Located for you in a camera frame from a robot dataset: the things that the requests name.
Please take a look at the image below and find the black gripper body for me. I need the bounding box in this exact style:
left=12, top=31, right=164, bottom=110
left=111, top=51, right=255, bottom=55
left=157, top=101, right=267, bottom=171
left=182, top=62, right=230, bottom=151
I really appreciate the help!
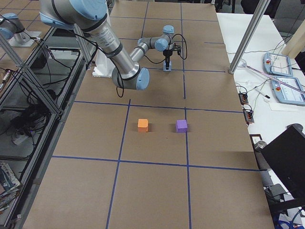
left=163, top=49, right=173, bottom=62

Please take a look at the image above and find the light blue foam block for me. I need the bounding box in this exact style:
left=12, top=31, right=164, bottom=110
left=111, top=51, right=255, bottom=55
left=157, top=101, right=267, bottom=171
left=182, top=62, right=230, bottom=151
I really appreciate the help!
left=163, top=61, right=172, bottom=72

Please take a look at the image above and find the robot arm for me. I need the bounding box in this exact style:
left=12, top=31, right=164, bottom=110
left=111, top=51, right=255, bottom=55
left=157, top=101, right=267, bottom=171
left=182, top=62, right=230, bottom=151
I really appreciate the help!
left=40, top=0, right=174, bottom=90

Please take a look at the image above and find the purple foam block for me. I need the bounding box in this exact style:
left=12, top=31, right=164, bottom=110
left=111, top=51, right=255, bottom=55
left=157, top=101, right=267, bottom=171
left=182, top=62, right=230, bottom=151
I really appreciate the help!
left=175, top=119, right=188, bottom=133

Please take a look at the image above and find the orange foam block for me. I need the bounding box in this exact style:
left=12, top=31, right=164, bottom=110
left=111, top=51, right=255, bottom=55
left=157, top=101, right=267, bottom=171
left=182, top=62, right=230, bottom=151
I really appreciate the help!
left=137, top=118, right=149, bottom=132

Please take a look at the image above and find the far black connector box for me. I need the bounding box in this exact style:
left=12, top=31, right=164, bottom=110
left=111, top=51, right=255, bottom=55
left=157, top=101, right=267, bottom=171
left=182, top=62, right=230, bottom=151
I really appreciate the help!
left=238, top=92, right=248, bottom=105

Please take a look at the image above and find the black connector box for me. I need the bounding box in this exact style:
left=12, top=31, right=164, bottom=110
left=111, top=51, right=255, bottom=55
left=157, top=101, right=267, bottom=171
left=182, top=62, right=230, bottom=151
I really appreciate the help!
left=238, top=92, right=248, bottom=105
left=243, top=109, right=254, bottom=125

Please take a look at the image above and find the white marker pen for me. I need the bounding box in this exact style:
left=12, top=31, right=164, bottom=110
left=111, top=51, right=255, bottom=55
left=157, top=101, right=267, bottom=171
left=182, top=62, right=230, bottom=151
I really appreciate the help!
left=255, top=88, right=270, bottom=99

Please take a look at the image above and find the near black connector box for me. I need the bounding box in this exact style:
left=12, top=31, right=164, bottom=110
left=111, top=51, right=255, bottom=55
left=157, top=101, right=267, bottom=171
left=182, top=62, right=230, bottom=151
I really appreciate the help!
left=243, top=109, right=254, bottom=125

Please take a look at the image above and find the far teach pendant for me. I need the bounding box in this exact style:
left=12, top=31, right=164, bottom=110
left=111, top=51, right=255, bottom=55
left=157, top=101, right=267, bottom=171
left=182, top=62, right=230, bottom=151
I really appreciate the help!
left=263, top=52, right=293, bottom=77

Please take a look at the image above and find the teach pendant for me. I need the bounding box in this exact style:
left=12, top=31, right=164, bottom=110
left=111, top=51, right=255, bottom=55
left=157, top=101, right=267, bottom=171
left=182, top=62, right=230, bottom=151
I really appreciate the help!
left=263, top=52, right=293, bottom=77
left=271, top=76, right=305, bottom=106

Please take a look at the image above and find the near teach pendant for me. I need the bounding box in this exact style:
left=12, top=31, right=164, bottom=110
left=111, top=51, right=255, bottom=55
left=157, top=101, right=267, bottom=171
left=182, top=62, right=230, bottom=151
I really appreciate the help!
left=271, top=76, right=305, bottom=106

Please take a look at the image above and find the wooden beam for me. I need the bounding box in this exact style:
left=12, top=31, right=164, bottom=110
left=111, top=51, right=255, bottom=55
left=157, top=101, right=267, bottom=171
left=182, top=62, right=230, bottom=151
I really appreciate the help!
left=282, top=0, right=305, bottom=57

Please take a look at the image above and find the stack of magazines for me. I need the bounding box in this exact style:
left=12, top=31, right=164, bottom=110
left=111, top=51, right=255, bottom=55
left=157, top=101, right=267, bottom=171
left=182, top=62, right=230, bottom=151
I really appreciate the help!
left=0, top=161, right=21, bottom=214

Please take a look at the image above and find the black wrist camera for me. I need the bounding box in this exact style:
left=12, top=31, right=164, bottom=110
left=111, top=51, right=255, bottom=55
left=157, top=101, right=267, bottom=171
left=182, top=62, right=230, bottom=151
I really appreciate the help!
left=172, top=43, right=182, bottom=55

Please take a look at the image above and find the black camera cable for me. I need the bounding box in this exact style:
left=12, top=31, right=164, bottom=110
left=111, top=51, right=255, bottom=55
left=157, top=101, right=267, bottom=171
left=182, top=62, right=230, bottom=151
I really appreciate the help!
left=142, top=33, right=188, bottom=64

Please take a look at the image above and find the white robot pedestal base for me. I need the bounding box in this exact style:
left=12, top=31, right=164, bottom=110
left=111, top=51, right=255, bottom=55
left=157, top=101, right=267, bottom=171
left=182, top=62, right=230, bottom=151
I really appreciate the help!
left=92, top=51, right=115, bottom=78

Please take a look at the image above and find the metal rod with ring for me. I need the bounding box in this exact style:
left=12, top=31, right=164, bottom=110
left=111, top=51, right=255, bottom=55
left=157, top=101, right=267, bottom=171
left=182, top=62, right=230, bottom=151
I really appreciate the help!
left=241, top=63, right=305, bottom=94

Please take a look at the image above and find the aluminium frame post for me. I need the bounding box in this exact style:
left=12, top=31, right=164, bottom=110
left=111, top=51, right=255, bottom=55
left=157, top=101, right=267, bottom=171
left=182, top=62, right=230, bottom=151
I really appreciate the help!
left=229, top=0, right=270, bottom=74

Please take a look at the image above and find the grey robot base mount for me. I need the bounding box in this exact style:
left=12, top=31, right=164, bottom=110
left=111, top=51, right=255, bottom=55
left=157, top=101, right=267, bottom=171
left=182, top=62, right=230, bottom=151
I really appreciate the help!
left=0, top=13, right=41, bottom=47

